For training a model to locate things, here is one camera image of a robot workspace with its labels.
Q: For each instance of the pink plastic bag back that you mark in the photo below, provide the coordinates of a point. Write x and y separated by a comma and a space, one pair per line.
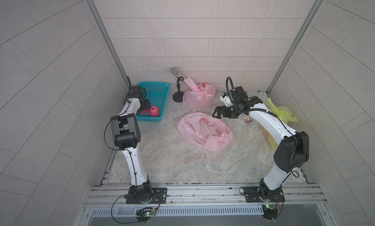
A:
198, 95

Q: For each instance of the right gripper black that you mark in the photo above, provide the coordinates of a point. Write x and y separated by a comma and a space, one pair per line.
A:
225, 113

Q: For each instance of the aluminium rail frame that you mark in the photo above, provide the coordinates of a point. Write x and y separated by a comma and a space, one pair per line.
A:
203, 200

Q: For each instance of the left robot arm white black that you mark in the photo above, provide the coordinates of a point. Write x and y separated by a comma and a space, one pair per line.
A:
126, 136

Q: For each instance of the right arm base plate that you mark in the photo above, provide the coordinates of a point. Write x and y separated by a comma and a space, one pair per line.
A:
262, 195

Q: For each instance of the pink plastic bag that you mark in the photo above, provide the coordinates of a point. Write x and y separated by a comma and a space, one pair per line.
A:
198, 95
205, 131

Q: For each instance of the playing card deck box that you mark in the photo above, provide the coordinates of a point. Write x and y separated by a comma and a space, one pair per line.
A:
246, 119

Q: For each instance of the teal plastic basket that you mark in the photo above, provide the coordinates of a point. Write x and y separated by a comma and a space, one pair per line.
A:
157, 93

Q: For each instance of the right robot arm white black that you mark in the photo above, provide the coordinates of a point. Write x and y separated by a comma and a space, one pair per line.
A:
292, 146

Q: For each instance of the microphone on black stand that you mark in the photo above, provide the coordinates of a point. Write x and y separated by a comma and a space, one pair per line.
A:
178, 96

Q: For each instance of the left circuit board with cables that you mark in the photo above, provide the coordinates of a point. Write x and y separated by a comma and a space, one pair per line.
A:
144, 214

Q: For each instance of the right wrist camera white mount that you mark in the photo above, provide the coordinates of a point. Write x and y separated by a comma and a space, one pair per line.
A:
226, 99

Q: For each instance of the yellow-green plastic bag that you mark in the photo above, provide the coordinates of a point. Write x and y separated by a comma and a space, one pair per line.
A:
284, 114

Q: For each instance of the right circuit board with cables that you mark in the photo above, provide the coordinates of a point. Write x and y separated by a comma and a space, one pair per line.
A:
270, 211

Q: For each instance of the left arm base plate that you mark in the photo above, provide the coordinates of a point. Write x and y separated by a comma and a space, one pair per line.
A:
141, 195

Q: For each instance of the circuit board with cables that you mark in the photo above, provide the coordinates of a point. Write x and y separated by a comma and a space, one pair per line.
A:
144, 214
270, 211

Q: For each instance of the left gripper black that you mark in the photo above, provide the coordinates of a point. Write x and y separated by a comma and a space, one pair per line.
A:
146, 105

